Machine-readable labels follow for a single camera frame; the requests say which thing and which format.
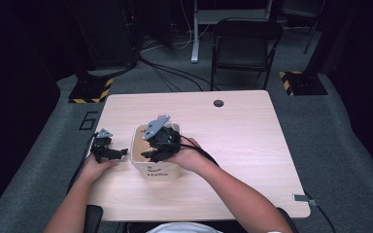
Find striped black stand base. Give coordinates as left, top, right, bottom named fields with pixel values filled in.
left=68, top=75, right=115, bottom=105
left=278, top=70, right=329, bottom=97

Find person's right hand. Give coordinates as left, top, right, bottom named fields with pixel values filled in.
left=166, top=138, right=214, bottom=173

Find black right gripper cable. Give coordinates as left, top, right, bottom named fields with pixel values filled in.
left=178, top=134, right=220, bottom=167

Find black clamp cable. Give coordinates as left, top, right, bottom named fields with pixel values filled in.
left=304, top=190, right=338, bottom=233

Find black folding chair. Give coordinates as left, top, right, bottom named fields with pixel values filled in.
left=210, top=17, right=285, bottom=92

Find grey table clamp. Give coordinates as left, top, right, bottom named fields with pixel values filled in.
left=291, top=192, right=319, bottom=208

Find person's left hand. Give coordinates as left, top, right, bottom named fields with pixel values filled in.
left=81, top=154, right=119, bottom=184

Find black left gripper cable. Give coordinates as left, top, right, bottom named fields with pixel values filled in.
left=66, top=131, right=99, bottom=194

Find black chair armrest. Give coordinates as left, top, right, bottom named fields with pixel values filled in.
left=276, top=207, right=301, bottom=233
left=83, top=204, right=104, bottom=233

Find white storage box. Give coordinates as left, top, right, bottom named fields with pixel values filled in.
left=129, top=121, right=184, bottom=182

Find white desk frame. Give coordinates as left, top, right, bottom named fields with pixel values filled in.
left=189, top=0, right=275, bottom=64

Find black floor cables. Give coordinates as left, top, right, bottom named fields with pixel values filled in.
left=138, top=54, right=221, bottom=93

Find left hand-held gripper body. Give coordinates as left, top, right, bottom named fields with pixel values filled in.
left=89, top=127, right=115, bottom=156

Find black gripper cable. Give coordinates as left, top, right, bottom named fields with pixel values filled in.
left=178, top=134, right=220, bottom=167
left=66, top=131, right=99, bottom=194

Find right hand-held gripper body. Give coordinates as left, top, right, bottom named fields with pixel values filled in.
left=142, top=115, right=182, bottom=160

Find person's white shirt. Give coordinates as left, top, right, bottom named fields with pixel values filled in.
left=145, top=221, right=225, bottom=233

